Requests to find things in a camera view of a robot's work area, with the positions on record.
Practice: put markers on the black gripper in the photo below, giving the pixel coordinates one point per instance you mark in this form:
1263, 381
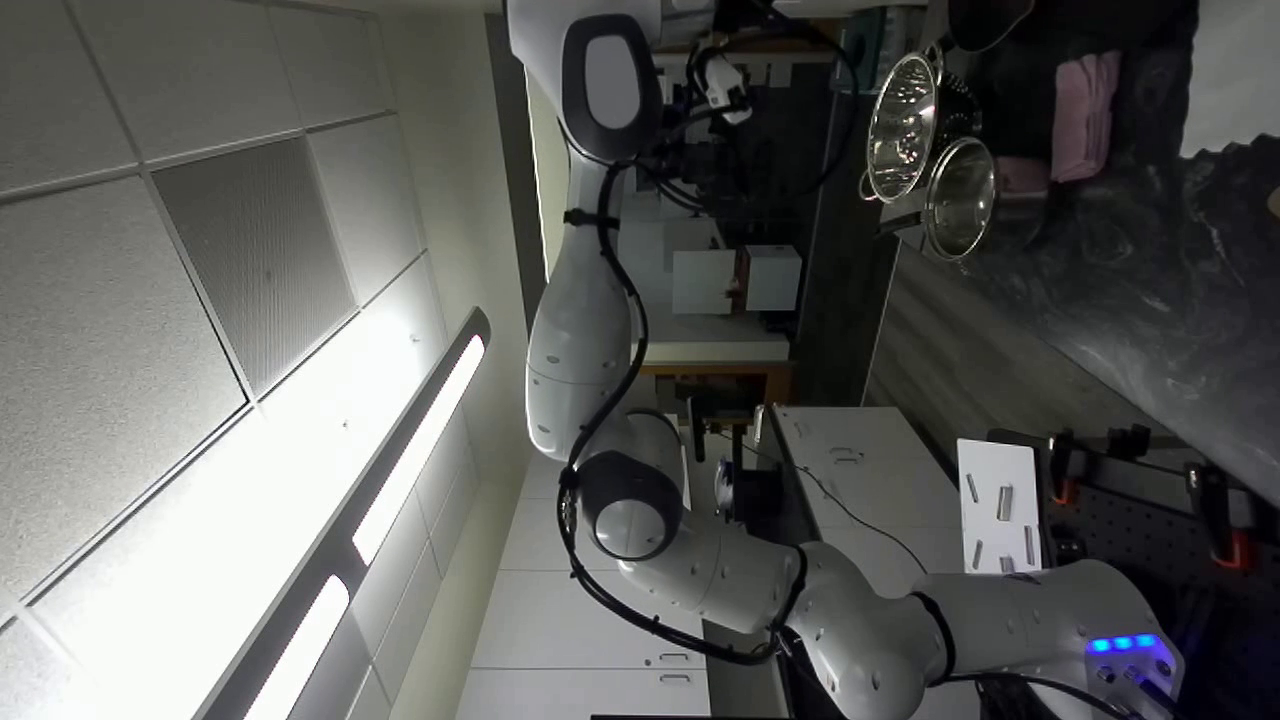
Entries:
711, 46

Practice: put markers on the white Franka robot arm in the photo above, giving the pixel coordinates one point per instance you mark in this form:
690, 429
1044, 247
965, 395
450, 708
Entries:
866, 625

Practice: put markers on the steel perforated colander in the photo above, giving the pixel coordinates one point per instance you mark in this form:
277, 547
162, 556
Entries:
901, 125

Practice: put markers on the pink folded cloth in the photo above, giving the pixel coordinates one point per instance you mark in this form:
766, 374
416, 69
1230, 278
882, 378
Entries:
1080, 122

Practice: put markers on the long ceiling light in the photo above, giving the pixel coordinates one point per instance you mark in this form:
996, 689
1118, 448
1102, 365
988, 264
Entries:
412, 454

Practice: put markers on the white marker paper sheet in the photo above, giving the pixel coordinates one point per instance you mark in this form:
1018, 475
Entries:
1001, 465

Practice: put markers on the white paper towel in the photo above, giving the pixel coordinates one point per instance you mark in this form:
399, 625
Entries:
1233, 67

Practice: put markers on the black clamp orange tip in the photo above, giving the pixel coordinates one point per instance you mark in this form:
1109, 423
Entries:
1224, 525
1065, 475

